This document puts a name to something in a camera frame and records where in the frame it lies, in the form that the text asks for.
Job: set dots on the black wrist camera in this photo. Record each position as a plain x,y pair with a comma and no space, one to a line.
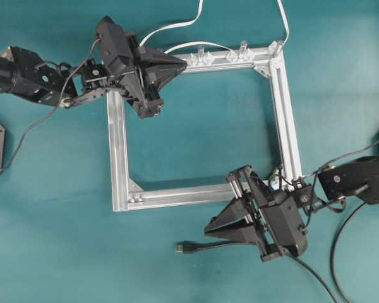
114,47
285,223

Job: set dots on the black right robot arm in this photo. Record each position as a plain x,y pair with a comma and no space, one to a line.
359,178

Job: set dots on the square aluminium extrusion frame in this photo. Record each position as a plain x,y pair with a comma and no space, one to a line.
127,195

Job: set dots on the blue tape piece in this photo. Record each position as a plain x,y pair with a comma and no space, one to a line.
274,184

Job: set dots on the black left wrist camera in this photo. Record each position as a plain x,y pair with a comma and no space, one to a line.
114,47

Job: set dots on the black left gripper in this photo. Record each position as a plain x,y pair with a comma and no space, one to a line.
131,76

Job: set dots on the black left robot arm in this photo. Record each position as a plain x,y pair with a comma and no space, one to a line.
24,74

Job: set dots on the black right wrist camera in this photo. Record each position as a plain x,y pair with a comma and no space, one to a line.
285,223

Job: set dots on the clear corner standoff post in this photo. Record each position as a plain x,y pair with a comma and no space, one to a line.
275,48

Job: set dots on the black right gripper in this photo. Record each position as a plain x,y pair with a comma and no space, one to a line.
241,220

